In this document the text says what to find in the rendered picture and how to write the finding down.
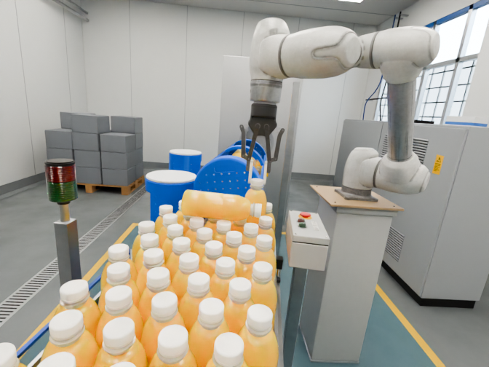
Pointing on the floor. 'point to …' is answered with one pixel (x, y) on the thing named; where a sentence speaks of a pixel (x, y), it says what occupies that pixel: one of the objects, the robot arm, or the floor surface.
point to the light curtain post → (287, 163)
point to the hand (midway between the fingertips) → (257, 172)
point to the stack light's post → (68, 250)
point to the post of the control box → (297, 285)
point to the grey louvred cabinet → (435, 212)
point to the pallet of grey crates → (100, 149)
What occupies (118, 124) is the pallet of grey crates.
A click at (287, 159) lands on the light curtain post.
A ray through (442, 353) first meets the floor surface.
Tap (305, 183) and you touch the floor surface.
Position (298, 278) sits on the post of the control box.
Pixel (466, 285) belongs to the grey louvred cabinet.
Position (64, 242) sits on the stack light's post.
